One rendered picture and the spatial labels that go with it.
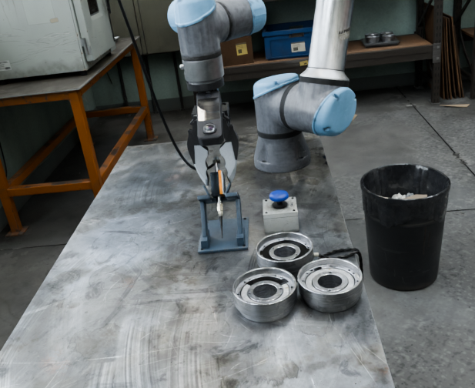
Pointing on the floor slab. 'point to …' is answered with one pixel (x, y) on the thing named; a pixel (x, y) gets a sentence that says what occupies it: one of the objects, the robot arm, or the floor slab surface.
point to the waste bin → (404, 224)
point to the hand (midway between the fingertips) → (218, 179)
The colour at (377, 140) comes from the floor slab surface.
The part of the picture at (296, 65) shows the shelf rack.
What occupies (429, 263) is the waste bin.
